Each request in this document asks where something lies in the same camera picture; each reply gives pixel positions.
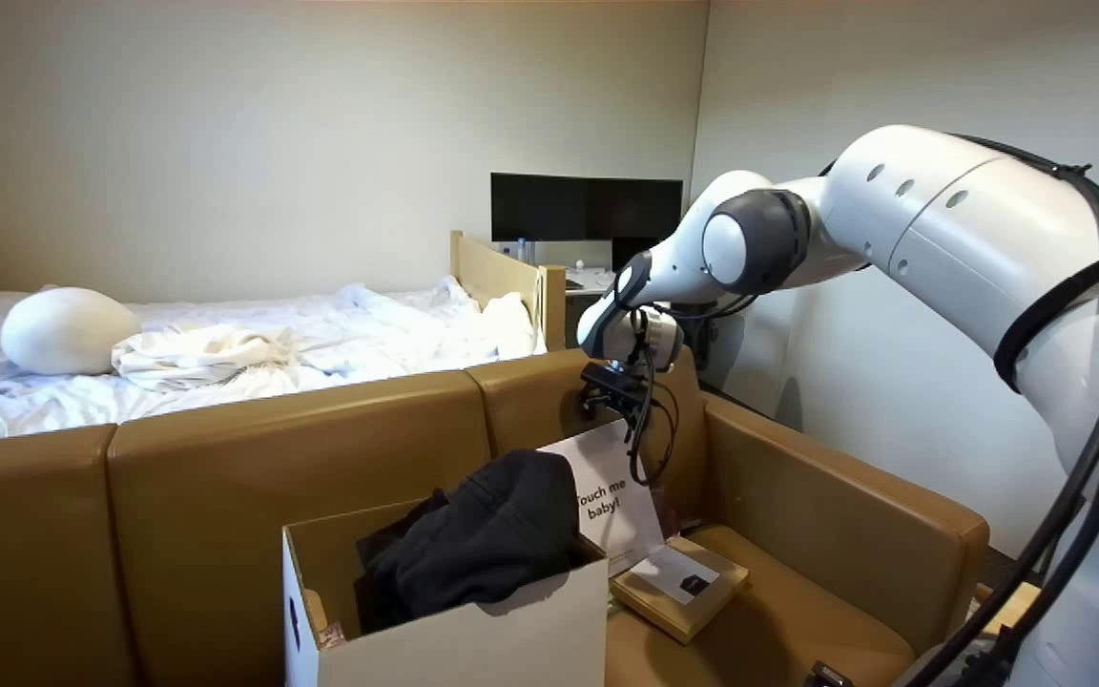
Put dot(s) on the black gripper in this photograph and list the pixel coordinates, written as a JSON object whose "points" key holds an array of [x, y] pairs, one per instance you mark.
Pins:
{"points": [[612, 384]]}

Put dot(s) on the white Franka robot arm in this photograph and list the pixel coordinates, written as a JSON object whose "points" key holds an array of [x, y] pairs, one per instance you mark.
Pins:
{"points": [[956, 253]]}

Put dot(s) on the small brown flat box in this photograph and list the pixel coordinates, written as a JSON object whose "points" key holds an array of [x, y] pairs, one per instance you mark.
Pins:
{"points": [[664, 611]]}

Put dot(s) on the white cardboard box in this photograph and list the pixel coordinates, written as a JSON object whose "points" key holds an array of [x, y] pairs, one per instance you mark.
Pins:
{"points": [[476, 641]]}

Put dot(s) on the white desk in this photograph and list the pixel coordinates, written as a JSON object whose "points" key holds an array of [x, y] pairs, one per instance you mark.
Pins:
{"points": [[588, 279]]}

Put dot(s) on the white card with black item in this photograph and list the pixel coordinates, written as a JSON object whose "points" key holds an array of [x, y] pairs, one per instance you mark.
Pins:
{"points": [[671, 575]]}

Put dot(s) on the black cloth garment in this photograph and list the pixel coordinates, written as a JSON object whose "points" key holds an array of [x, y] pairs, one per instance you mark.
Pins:
{"points": [[487, 537]]}

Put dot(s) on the small clear water bottle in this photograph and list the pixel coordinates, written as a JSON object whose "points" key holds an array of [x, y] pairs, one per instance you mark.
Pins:
{"points": [[523, 248]]}

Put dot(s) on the black computer monitor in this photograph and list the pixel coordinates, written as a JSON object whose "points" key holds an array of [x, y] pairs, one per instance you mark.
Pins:
{"points": [[575, 205]]}

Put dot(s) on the white rumpled bedding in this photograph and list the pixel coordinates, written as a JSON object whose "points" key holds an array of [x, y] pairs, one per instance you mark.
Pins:
{"points": [[257, 356]]}

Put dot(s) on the round white cushion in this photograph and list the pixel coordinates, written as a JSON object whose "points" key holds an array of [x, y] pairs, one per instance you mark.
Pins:
{"points": [[66, 331]]}

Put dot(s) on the wooden bed frame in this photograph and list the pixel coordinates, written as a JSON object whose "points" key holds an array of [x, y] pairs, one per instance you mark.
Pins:
{"points": [[497, 271]]}

